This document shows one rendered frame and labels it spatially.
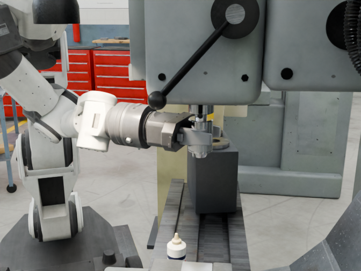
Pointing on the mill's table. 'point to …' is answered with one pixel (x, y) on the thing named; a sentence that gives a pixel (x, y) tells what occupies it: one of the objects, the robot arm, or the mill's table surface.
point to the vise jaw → (166, 265)
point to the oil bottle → (176, 249)
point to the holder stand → (214, 177)
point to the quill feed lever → (159, 99)
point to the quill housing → (241, 68)
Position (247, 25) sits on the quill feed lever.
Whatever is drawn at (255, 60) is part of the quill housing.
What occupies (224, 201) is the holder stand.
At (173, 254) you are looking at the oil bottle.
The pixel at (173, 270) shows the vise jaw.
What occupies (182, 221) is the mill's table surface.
